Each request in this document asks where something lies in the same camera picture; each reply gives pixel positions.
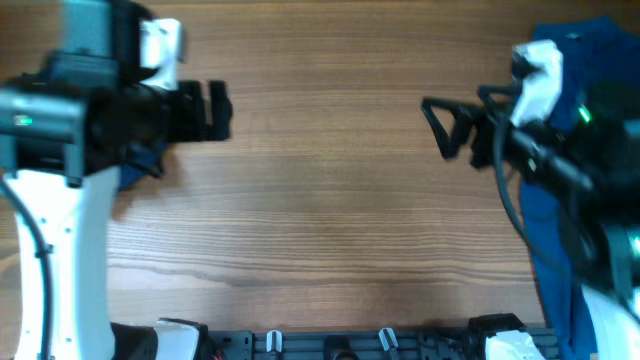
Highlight blue polo shirt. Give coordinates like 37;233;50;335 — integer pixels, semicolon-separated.
519;17;639;359

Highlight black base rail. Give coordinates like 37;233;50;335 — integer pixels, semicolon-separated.
199;327;560;360

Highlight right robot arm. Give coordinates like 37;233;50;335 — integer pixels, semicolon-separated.
421;81;639;359

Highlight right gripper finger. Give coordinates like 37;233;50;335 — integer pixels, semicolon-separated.
477;85;515;108
420;97;476;161

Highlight folded navy blue shorts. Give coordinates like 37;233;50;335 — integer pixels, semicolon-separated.
118;142;169;191

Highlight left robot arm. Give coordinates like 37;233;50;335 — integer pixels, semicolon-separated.
1;1;233;360

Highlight right black cable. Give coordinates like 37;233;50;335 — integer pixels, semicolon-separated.
492;112;576;286

